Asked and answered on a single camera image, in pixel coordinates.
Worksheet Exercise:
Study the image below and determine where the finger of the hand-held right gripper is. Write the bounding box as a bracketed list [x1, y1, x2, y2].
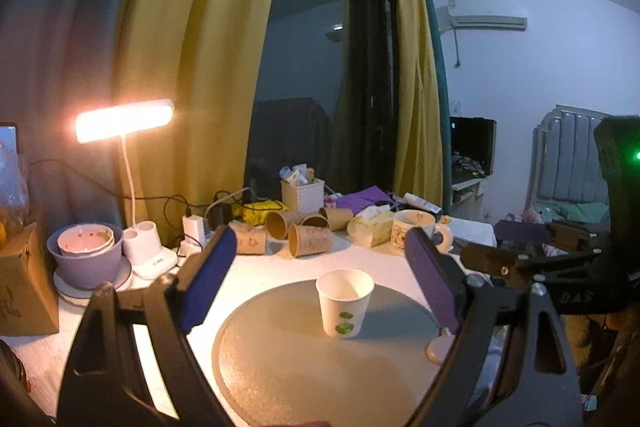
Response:
[460, 242, 604, 281]
[494, 220, 607, 254]

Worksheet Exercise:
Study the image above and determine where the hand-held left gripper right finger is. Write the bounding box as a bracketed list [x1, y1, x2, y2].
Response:
[400, 227, 584, 427]

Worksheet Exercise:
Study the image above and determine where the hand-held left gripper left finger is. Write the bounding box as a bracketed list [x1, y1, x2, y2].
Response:
[56, 224, 238, 427]

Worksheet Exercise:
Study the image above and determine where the white paper cup green print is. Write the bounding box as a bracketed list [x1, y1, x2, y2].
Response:
[315, 269, 375, 339]

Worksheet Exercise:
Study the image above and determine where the green bedding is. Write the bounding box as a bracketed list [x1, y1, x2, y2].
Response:
[530, 201, 611, 224]

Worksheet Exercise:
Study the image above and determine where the white charger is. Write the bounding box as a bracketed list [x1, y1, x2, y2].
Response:
[177, 215, 207, 257]

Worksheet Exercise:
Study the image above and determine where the white printed mug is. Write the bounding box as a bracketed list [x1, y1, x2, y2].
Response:
[390, 209, 437, 257]

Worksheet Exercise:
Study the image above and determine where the white cabinet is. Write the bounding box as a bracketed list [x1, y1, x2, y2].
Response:
[449, 174, 494, 219]

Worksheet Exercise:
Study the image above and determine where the small white disc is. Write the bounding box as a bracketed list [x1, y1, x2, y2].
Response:
[424, 337, 454, 364]

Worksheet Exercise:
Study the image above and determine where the yellow tissue pack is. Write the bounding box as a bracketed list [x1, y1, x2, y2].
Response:
[348, 206, 396, 248]

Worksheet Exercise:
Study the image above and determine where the yellow bag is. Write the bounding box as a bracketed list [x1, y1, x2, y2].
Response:
[242, 200, 290, 227]

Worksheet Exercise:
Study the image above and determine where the grey padded headboard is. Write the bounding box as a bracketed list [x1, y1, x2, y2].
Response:
[524, 104, 614, 216]

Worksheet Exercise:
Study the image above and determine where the white plate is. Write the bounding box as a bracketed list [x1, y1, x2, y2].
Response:
[53, 259, 134, 301]

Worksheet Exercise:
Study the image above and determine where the grey round mat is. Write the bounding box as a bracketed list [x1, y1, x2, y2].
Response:
[211, 279, 452, 427]

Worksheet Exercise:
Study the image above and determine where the purple cloth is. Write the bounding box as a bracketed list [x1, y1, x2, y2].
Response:
[327, 187, 401, 216]

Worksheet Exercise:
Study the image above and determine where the black monitor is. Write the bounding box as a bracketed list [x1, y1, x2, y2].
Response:
[449, 116, 497, 180]

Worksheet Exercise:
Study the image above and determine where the white woven basket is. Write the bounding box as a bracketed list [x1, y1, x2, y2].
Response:
[280, 179, 326, 214]

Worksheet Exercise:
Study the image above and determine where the purple bowl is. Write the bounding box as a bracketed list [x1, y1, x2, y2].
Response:
[47, 222, 125, 293]

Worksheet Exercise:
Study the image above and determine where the white bowl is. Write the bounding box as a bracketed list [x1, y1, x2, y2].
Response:
[57, 225, 115, 257]

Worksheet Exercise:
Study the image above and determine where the white desk lamp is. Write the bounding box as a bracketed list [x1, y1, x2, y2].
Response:
[74, 98, 179, 281]

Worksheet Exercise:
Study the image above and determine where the narrow teal curtain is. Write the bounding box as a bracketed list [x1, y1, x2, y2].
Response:
[412, 0, 454, 204]

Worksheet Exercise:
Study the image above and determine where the cardboard box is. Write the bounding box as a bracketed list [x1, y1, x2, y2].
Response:
[0, 222, 60, 337]

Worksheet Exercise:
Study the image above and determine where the narrow yellow curtain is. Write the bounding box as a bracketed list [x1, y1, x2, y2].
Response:
[382, 0, 445, 208]

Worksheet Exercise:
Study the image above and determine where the white air conditioner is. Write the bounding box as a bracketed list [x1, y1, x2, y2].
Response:
[434, 4, 529, 33]

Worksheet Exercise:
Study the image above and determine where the glass bottle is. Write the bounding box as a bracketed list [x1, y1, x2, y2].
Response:
[0, 141, 29, 229]

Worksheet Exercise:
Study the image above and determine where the wide yellow curtain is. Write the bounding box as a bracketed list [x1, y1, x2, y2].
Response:
[116, 0, 294, 230]

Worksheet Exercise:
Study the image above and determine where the wide teal curtain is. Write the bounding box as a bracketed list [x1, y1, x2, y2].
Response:
[0, 0, 168, 228]

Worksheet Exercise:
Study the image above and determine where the black cable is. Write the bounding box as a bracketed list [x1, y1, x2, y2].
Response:
[29, 158, 193, 228]

